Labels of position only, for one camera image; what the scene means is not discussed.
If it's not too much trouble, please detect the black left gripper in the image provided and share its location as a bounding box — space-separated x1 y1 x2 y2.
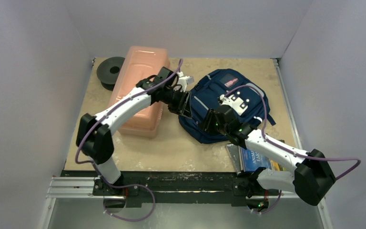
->
162 87 192 119

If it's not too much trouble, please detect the navy blue student backpack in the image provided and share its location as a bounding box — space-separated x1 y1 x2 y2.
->
179 69 276 144

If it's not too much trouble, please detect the pink pen toy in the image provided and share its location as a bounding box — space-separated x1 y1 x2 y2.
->
224 78 238 88

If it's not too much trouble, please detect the dark book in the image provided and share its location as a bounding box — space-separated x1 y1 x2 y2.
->
226 143 243 175

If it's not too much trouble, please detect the blue Animal Farm book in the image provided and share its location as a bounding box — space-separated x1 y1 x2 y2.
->
239 147 287 172

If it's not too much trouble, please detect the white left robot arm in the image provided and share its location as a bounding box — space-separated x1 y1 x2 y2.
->
76 67 194 195

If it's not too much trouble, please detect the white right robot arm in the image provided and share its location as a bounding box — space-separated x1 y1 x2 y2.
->
199 105 336 206

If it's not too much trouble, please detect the pink translucent storage box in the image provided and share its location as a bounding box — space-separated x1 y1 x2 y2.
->
108 45 171 139

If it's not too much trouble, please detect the black filament spool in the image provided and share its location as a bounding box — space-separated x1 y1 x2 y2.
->
96 57 125 91

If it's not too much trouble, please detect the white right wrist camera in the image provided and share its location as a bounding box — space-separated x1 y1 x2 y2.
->
218 94 234 107

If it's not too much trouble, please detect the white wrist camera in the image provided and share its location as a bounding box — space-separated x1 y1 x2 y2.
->
218 94 234 107
175 72 194 92

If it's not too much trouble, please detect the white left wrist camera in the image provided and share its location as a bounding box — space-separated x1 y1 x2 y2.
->
175 72 194 92

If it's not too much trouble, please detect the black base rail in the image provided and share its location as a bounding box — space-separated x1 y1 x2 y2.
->
60 169 307 208

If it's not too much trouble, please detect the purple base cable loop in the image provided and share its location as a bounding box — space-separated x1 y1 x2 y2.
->
103 184 156 222

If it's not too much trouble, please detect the aluminium frame rail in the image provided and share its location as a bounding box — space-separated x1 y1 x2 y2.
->
46 177 124 199

